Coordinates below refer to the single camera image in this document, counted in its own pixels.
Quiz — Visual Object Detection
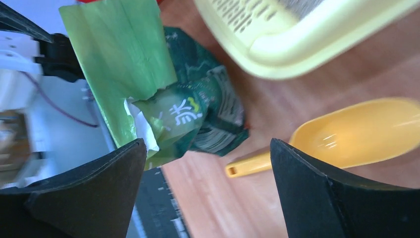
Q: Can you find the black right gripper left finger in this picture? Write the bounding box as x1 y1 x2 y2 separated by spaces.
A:
0 139 147 238

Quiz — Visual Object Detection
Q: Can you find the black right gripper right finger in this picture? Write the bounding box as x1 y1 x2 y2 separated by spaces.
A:
270 138 420 238

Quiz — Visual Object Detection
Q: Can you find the yellow litter box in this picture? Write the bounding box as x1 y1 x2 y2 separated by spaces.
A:
195 0 420 80

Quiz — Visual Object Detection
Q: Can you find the yellow litter scoop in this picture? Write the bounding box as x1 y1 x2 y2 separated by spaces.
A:
224 97 420 179

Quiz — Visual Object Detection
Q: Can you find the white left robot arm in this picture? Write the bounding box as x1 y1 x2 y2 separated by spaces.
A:
0 76 115 188

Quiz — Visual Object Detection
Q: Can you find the red plastic basket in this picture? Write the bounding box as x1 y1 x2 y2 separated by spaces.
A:
77 0 165 5

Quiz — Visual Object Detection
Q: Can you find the green cat litter bag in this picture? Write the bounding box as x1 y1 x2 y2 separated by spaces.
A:
59 0 249 170

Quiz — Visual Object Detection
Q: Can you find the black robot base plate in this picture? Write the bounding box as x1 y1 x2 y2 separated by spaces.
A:
126 167 190 238

